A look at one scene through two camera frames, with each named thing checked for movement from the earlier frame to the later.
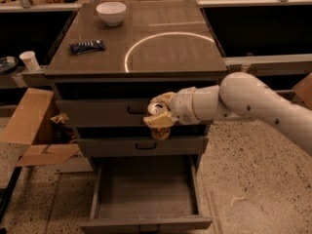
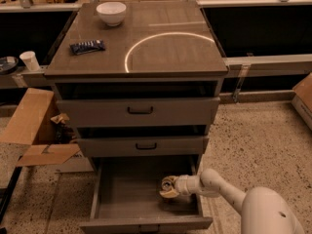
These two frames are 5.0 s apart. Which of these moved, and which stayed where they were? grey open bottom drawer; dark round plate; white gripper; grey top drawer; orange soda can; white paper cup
Moved: white gripper; orange soda can
Stayed: grey open bottom drawer; dark round plate; white paper cup; grey top drawer
